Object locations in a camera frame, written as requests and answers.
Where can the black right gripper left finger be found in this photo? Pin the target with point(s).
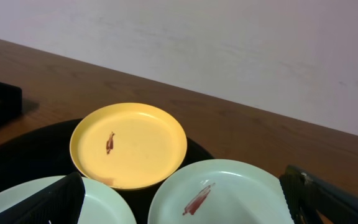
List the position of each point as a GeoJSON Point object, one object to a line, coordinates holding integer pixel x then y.
{"type": "Point", "coordinates": [59, 202]}

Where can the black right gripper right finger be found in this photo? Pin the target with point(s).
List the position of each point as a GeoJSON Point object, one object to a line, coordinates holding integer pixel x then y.
{"type": "Point", "coordinates": [309, 197]}

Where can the yellow plate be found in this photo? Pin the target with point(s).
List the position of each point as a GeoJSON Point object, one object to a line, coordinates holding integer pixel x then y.
{"type": "Point", "coordinates": [128, 146]}

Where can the round black tray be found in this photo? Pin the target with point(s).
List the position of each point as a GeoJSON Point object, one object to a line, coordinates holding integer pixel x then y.
{"type": "Point", "coordinates": [45, 152]}

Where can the green plate with red smear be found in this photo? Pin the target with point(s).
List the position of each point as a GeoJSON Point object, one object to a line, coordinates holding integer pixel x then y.
{"type": "Point", "coordinates": [220, 191]}

